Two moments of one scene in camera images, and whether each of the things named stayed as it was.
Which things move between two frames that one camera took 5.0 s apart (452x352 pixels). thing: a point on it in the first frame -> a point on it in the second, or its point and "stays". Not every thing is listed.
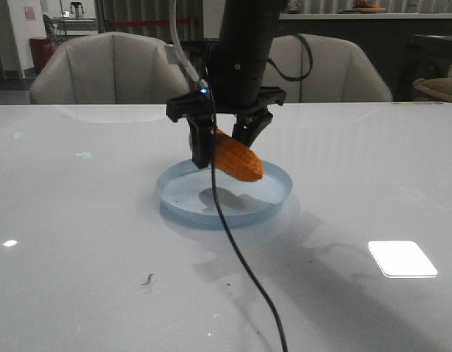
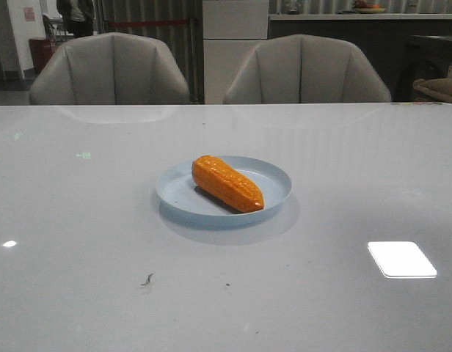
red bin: [42, 49] stays
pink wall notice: [29, 14] stays
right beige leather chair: [317, 68] stays
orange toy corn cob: [235, 159] -> [211, 174]
